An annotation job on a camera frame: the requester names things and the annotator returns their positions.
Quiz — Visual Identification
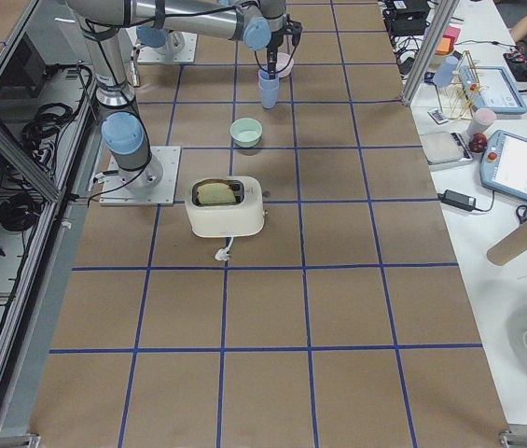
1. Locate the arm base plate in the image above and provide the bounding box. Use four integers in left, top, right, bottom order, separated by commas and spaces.
99, 146, 181, 206
136, 26, 198, 64

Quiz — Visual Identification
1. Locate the aluminium frame post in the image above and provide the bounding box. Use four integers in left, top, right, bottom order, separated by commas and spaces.
401, 0, 459, 106

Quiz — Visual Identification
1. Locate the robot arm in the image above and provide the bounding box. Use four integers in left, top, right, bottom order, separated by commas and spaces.
136, 25, 186, 60
67, 1, 303, 195

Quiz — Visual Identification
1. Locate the cream toaster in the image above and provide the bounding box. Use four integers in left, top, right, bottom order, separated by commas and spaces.
185, 176, 265, 238

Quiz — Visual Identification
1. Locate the cardboard tube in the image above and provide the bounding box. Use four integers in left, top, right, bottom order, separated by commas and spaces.
486, 221, 527, 266

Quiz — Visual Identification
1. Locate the pink bowl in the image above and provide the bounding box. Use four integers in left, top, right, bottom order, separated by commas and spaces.
276, 52, 294, 78

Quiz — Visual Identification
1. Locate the green bowl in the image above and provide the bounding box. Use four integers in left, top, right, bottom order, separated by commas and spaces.
229, 118, 263, 148

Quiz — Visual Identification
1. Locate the teach pendant tablet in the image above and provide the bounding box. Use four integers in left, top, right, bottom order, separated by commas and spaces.
479, 130, 527, 202
458, 65, 527, 115

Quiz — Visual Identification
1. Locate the black power adapter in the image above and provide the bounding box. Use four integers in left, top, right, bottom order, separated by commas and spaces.
437, 189, 476, 212

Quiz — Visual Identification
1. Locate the wooden cup rack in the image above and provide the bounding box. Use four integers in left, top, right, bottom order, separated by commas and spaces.
436, 49, 487, 120

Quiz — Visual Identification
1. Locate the kitchen scale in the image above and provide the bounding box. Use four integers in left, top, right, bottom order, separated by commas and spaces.
420, 132, 474, 171

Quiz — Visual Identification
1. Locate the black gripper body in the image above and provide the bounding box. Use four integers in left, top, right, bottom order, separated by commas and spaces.
266, 14, 302, 51

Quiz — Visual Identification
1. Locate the bread slice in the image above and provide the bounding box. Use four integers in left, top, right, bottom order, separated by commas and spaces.
197, 182, 236, 205

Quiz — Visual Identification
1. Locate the black computer box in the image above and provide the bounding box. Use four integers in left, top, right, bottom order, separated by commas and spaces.
382, 0, 430, 37

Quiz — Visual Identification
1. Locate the red apple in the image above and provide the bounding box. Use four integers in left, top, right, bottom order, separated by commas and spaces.
468, 133, 488, 154

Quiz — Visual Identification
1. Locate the blue cup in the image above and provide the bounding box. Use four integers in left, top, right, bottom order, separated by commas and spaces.
259, 89, 279, 109
257, 69, 279, 91

